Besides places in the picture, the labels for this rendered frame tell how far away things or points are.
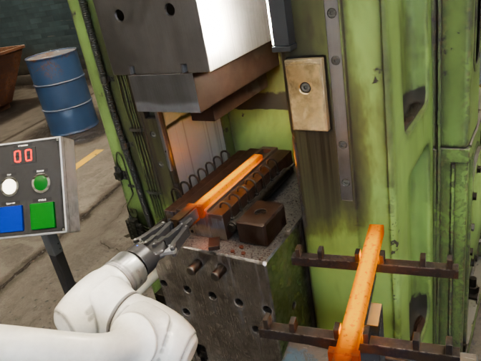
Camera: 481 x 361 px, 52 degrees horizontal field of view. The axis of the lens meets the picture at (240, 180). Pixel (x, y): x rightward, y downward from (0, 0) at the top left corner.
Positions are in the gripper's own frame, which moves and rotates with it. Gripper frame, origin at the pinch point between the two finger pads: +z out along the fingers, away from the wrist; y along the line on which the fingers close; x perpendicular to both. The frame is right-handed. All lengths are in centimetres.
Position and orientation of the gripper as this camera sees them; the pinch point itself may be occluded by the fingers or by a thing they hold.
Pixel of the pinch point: (185, 218)
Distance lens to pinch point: 127.2
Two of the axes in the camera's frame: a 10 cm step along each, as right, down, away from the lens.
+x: -1.8, -8.8, -4.4
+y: 8.5, 0.9, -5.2
